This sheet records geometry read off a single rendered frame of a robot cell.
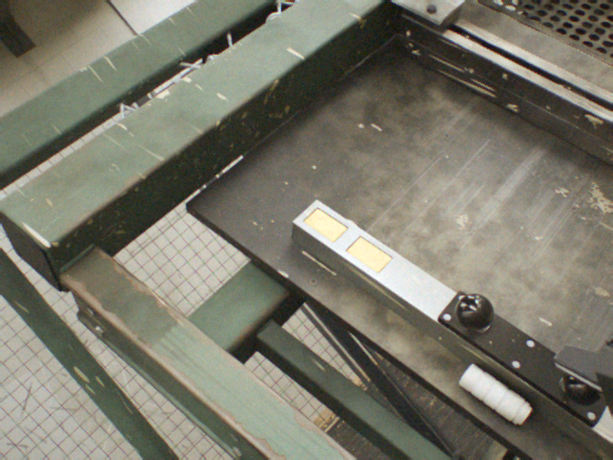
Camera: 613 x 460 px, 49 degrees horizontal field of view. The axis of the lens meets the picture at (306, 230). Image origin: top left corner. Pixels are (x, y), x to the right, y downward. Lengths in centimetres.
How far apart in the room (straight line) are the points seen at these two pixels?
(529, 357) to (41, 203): 59
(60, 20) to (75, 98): 452
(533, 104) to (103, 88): 84
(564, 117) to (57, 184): 72
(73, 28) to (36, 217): 512
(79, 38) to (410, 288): 522
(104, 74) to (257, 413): 93
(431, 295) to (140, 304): 34
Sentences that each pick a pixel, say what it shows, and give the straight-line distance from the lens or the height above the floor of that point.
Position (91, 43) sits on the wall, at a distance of 588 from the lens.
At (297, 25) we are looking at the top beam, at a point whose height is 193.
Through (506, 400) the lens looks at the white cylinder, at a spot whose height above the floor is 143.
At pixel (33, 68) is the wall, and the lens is 578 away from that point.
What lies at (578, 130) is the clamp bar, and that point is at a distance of 109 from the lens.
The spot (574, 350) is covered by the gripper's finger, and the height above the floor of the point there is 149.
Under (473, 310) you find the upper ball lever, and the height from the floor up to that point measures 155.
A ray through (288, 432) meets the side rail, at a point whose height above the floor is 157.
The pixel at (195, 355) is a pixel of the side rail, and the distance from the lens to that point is 75.
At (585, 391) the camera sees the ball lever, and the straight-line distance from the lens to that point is 68.
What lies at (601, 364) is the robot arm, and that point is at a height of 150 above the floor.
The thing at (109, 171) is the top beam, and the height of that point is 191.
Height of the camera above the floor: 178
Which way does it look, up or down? 5 degrees down
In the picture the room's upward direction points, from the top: 40 degrees counter-clockwise
